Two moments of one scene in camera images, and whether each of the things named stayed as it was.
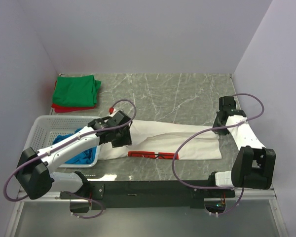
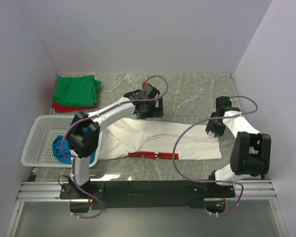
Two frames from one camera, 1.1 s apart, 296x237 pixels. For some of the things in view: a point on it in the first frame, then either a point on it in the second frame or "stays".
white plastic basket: x=45 y=129 stays
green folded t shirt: x=76 y=91 stays
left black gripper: x=122 y=139 → x=151 y=112
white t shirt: x=159 y=140 stays
